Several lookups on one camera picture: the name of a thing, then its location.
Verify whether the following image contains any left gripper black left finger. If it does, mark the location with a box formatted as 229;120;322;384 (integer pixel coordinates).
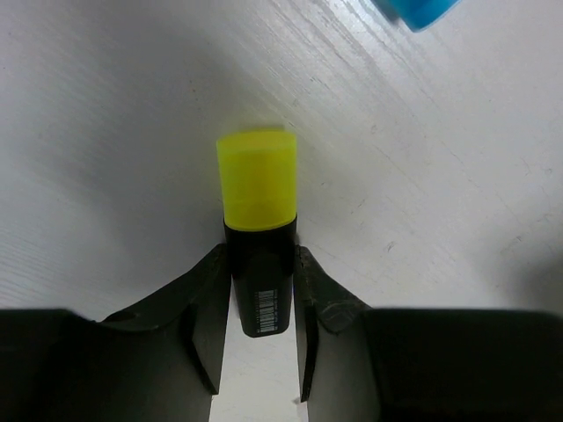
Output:
1;244;230;421

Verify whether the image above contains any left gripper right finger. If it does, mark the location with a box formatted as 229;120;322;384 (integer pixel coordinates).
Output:
294;246;562;421

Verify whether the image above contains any black yellow highlighter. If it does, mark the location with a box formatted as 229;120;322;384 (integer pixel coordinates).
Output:
216;127;297;338

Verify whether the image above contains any black blue highlighter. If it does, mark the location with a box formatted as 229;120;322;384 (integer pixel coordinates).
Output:
372;0;459;33

